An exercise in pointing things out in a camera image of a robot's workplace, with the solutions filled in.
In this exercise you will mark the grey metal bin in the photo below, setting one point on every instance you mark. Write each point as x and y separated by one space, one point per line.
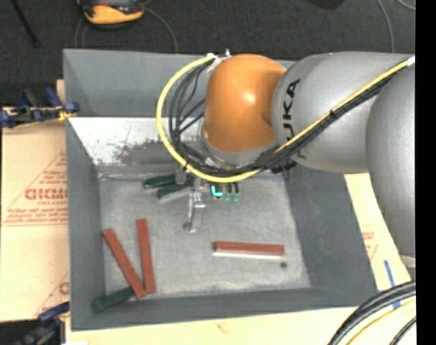
239 275

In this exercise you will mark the brown cardboard board red print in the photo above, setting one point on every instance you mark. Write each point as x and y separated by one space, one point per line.
31 235

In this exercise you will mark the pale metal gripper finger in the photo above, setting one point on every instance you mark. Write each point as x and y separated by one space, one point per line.
189 217
200 217

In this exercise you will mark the red-brown flat block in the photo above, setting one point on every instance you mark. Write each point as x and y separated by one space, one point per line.
248 248
124 262
146 255

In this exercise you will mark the dark green flat block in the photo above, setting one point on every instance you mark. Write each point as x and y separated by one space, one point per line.
158 181
112 299

